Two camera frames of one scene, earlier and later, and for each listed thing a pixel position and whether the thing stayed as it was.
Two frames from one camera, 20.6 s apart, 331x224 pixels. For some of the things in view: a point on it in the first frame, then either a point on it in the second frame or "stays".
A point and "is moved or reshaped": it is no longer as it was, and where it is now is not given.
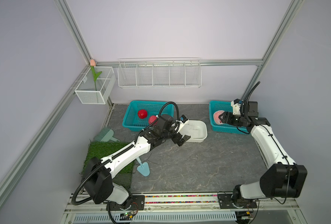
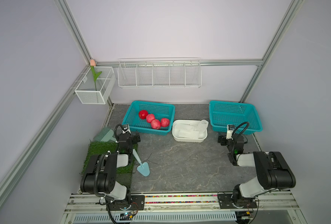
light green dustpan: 105,135 stays
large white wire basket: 160,72 stays
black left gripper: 175,139 to 135,138
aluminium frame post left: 74,29 stays
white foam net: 216,115 to 203,125
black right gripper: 227,117 to 222,140
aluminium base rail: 95,204 stays
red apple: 216,116 is moved or reshaped
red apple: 142,114 stays
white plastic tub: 197,129 stays
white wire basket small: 95,87 stays
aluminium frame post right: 293,8 stays
